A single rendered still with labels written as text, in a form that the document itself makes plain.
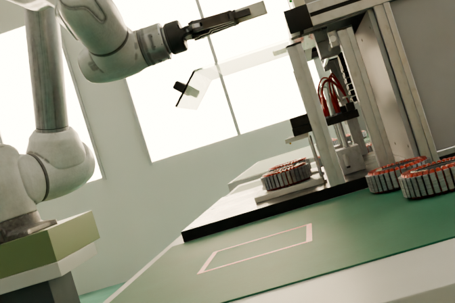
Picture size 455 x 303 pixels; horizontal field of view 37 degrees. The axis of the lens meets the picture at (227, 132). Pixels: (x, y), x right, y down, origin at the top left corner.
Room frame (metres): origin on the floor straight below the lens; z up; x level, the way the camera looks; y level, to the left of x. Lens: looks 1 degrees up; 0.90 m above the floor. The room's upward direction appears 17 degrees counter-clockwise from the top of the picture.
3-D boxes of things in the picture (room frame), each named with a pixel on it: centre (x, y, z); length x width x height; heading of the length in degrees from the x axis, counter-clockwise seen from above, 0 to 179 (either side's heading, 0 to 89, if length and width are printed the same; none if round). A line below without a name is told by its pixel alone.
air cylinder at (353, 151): (1.50, -0.24, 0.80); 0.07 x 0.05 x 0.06; 173
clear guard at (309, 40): (1.43, -0.09, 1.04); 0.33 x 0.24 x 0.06; 83
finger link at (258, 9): (1.54, -0.13, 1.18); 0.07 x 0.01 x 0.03; 83
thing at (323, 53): (1.50, -0.27, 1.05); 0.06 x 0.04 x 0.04; 173
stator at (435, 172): (0.98, -0.27, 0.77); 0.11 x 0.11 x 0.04
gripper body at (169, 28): (1.56, 0.02, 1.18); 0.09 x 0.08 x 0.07; 83
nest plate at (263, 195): (1.51, -0.10, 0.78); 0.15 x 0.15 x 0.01; 83
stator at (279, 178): (1.51, -0.09, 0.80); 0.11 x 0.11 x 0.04
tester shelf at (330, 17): (1.60, -0.43, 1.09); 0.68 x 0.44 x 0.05; 173
